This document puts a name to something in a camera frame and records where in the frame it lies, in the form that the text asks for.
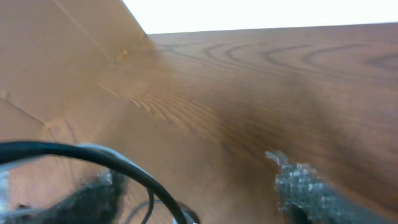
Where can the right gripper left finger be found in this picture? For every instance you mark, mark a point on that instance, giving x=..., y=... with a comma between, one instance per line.
x=97, y=202

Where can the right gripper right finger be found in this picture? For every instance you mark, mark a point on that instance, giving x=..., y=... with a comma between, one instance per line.
x=305, y=198

